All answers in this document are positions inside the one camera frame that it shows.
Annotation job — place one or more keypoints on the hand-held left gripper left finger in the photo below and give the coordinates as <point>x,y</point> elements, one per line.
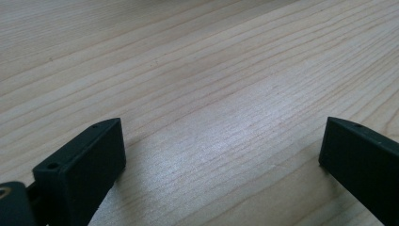
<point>84,175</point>

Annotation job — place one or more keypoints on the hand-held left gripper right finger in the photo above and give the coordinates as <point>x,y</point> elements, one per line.
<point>363,166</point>

